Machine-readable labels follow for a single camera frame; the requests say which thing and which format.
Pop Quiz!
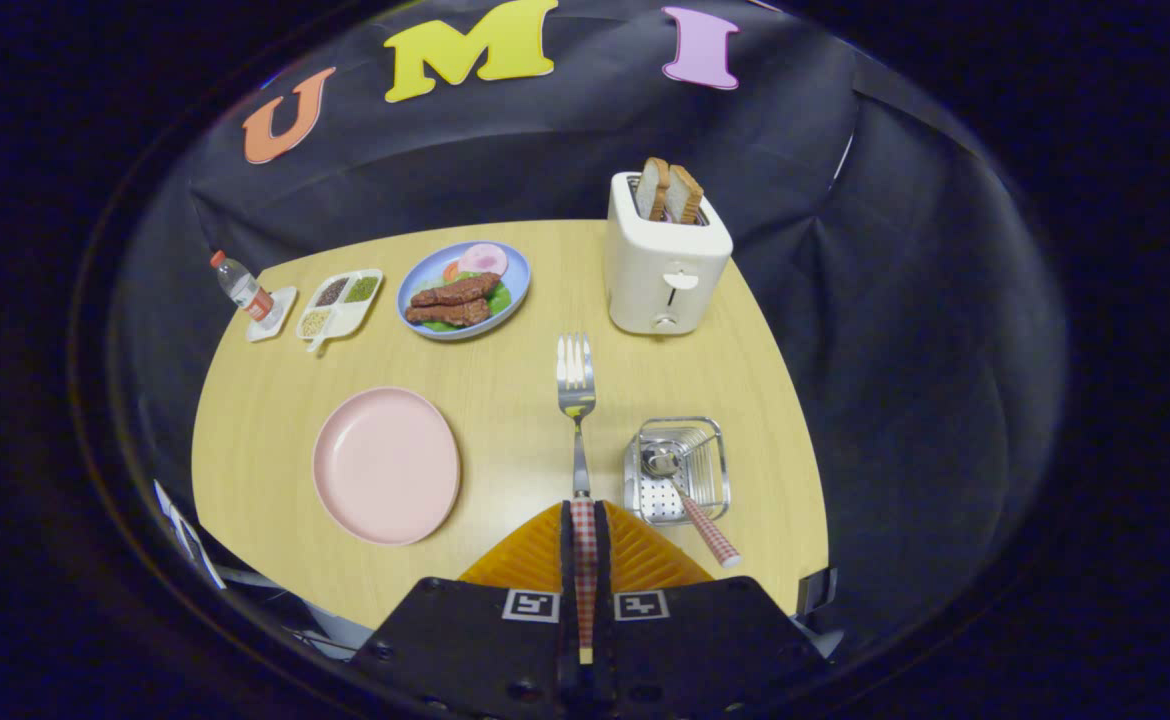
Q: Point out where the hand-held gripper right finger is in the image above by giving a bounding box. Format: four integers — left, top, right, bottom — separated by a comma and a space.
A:
593, 500, 831, 720

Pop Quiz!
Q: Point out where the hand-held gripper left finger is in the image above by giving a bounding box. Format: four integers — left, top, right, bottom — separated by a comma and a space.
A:
350, 500, 576, 720

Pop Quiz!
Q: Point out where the spoon with checked handle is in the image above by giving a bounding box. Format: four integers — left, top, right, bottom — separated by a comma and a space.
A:
642, 443, 742, 569

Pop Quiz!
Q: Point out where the fork with checked handle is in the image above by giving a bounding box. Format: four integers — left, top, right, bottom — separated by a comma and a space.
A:
556, 333, 598, 666

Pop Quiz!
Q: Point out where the pink plate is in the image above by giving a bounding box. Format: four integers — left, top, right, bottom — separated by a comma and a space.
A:
312, 387, 462, 547

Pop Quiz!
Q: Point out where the brown grilled meat piece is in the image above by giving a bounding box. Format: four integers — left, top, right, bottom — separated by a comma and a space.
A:
405, 298, 492, 328
410, 272, 502, 307

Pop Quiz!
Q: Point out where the blue plate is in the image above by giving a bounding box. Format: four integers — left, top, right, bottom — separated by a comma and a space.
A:
396, 241, 532, 342

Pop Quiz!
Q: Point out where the white toaster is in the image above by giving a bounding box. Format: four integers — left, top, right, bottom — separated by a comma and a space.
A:
604, 171, 734, 336

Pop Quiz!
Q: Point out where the pink ham slice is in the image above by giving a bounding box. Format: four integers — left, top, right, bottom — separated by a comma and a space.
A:
457, 243, 509, 276

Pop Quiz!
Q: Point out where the white divided condiment dish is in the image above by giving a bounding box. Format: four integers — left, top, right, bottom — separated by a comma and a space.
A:
296, 268, 385, 354

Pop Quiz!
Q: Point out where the toast slice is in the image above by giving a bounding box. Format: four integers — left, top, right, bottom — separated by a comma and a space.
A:
635, 157, 670, 222
665, 164, 705, 225

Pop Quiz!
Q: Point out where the white square coaster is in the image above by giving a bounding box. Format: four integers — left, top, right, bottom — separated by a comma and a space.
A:
246, 286, 298, 343

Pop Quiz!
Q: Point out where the white flat panel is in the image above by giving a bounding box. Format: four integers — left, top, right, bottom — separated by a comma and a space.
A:
153, 480, 228, 591

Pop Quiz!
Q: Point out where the clear bottle with red label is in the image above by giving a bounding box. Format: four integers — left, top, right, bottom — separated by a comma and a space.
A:
210, 250, 275, 323

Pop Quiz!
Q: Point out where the metal wire cutlery basket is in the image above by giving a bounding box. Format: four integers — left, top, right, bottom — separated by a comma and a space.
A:
623, 417, 732, 527

